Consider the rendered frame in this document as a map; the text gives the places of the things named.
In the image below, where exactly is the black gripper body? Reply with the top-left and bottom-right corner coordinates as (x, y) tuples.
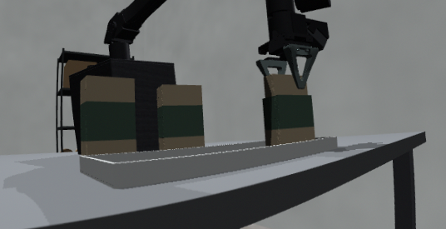
(258, 10), (313, 61)

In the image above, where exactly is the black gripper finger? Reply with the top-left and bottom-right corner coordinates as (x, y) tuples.
(283, 44), (319, 89)
(256, 59), (287, 77)

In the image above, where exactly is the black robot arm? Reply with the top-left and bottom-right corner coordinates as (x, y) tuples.
(104, 0), (331, 60)

